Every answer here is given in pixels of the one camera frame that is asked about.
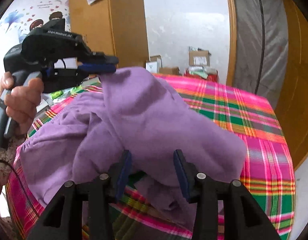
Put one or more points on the cartoon wall sticker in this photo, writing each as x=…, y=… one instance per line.
x=19, y=17

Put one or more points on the labelled cardboard box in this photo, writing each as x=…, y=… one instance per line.
x=199, y=58

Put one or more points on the wooden wardrobe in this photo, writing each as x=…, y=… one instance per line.
x=124, y=30

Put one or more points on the wooden door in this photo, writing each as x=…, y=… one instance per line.
x=301, y=92

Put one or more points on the green wet wipes pack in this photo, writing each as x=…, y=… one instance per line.
x=76, y=89
x=56, y=95

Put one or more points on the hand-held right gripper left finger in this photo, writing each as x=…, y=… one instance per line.
x=124, y=175

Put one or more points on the red package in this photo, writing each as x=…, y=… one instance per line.
x=211, y=76

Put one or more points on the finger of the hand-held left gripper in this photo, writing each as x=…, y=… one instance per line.
x=99, y=68
x=106, y=59

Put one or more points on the wooden door frame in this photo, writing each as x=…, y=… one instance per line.
x=231, y=30

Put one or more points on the white cardboard box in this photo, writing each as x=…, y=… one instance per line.
x=152, y=66

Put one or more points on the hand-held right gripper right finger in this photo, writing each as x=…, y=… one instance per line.
x=181, y=175

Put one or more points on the purple fleece pants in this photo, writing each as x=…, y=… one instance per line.
x=156, y=130

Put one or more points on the clear plastic doorway curtain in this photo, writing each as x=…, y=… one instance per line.
x=249, y=42

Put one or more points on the plain brown cardboard box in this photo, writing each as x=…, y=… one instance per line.
x=169, y=70

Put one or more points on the person's left hand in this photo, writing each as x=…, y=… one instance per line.
x=26, y=100

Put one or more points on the person's left forearm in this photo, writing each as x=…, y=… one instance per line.
x=4, y=160

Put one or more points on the pink plaid bed sheet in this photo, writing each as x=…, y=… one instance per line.
x=244, y=110

